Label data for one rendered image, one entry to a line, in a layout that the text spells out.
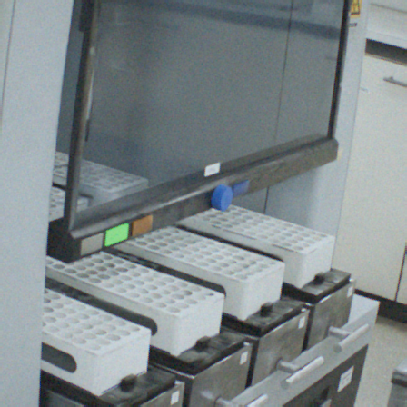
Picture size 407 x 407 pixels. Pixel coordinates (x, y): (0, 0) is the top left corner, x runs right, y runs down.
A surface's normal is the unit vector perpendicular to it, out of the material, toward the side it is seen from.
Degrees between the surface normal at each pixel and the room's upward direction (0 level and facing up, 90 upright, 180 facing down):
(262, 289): 90
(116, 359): 90
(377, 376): 0
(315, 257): 90
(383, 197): 90
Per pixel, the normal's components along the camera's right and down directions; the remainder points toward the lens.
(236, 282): -0.52, 0.19
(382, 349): 0.12, -0.95
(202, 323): 0.84, 0.26
